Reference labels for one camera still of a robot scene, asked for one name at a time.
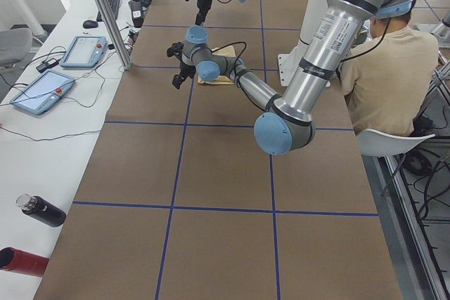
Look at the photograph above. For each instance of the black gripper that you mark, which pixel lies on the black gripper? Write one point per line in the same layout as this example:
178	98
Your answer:
202	8
183	69

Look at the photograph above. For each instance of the cream long-sleeve printed shirt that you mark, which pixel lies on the cream long-sleeve printed shirt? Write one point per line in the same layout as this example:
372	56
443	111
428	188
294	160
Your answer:
228	51

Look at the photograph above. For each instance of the black keyboard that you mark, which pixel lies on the black keyboard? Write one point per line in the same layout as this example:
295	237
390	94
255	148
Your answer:
110	3

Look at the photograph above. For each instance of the far blue teach pendant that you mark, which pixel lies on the far blue teach pendant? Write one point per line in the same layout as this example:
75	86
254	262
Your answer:
84	52

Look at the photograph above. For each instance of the blue teach pendant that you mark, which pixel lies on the blue teach pendant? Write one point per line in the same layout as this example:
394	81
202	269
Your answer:
84	52
43	93

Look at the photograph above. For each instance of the black computer mouse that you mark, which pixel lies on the black computer mouse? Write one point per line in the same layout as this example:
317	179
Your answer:
89	24

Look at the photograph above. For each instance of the black power adapter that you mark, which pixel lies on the black power adapter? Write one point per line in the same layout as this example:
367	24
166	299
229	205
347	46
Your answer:
47	64

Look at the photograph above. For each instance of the near blue teach pendant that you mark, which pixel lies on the near blue teach pendant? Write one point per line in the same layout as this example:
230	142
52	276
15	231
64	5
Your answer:
43	93

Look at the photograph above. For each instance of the grey office chair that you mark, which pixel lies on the grey office chair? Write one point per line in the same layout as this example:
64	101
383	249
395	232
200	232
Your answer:
15	46

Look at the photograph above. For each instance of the black water bottle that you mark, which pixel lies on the black water bottle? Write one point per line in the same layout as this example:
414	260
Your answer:
41	210

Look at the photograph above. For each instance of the seated person beige shirt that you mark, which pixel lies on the seated person beige shirt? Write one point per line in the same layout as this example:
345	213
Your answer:
385	80

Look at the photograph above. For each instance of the white plastic chair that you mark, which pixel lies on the white plastic chair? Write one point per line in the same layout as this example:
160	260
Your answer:
375	143

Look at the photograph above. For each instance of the red water bottle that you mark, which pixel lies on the red water bottle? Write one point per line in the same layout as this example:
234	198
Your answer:
21	262

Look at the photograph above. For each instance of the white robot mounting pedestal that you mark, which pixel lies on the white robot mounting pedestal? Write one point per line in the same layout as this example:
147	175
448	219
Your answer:
288	62

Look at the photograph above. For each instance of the aluminium frame post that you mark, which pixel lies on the aluminium frame post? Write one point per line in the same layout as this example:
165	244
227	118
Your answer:
114	32

